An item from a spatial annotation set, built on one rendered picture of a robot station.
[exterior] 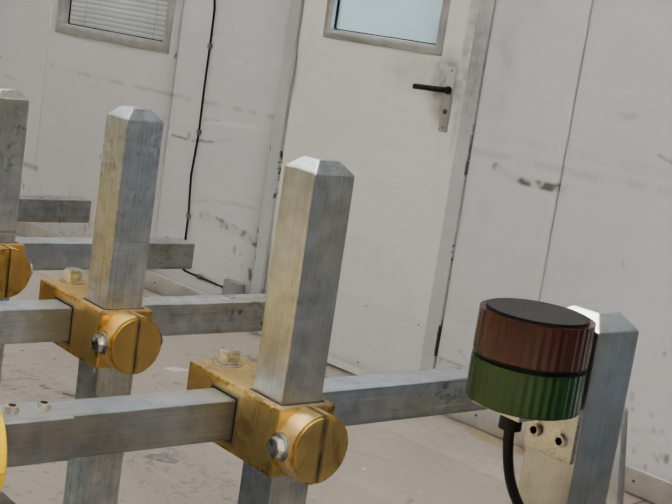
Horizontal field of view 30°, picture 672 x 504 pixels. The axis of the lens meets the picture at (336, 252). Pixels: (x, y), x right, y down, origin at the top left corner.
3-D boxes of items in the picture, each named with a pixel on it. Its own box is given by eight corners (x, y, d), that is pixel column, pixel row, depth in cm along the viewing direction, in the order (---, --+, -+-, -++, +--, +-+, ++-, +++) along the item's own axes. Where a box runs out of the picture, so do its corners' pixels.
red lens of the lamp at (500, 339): (526, 336, 69) (533, 297, 69) (612, 368, 65) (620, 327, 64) (448, 341, 65) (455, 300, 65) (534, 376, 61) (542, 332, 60)
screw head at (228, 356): (231, 359, 96) (233, 343, 95) (247, 367, 94) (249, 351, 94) (208, 360, 94) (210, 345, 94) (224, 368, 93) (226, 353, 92)
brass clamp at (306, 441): (241, 417, 98) (249, 355, 97) (350, 480, 88) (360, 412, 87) (174, 424, 94) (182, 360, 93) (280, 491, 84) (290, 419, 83)
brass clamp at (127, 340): (89, 329, 117) (95, 276, 116) (164, 373, 107) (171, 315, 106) (27, 332, 113) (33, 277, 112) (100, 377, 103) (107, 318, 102)
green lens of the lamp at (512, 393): (518, 379, 69) (525, 341, 69) (603, 414, 65) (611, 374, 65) (441, 387, 66) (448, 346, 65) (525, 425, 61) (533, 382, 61)
